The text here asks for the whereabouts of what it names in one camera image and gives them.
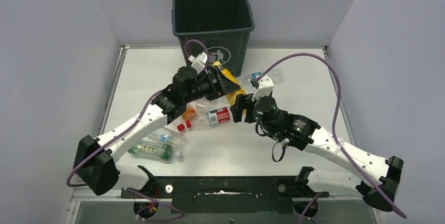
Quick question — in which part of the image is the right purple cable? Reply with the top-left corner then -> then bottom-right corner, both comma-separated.
252,52 -> 407,224

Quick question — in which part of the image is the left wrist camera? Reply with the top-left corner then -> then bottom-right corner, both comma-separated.
187,52 -> 208,74

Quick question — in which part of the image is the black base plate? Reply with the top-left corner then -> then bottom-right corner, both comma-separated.
121,176 -> 316,214

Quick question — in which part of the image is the purple cable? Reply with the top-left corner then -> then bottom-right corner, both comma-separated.
252,52 -> 407,224
66,39 -> 210,223

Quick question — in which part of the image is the green tea bottle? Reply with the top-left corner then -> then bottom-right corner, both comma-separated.
127,141 -> 184,161

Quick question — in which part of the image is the red label bottle left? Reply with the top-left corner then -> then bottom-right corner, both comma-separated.
175,119 -> 186,132

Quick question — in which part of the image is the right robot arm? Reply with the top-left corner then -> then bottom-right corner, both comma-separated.
230,94 -> 404,212

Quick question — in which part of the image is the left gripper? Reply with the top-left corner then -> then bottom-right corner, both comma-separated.
184,67 -> 240,104

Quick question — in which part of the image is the orange drink bottle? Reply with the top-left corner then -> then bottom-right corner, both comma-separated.
181,104 -> 197,122

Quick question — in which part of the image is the light blue label bottle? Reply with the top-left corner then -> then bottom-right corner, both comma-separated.
148,127 -> 187,146

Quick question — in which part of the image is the red white label bottle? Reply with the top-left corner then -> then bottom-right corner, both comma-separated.
187,99 -> 231,131

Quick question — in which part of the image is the aluminium front rail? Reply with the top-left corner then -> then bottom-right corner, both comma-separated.
71,173 -> 370,202

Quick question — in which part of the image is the yellow juice bottle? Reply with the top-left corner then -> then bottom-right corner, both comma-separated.
212,61 -> 247,105

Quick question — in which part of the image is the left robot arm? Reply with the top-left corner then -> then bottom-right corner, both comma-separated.
69,66 -> 240,196

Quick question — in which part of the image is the blue label clear bottle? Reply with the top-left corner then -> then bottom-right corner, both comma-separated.
240,68 -> 283,89

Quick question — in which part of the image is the dark green trash bin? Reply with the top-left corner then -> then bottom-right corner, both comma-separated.
172,0 -> 255,77

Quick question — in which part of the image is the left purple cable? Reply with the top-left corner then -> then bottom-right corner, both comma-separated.
66,39 -> 210,223

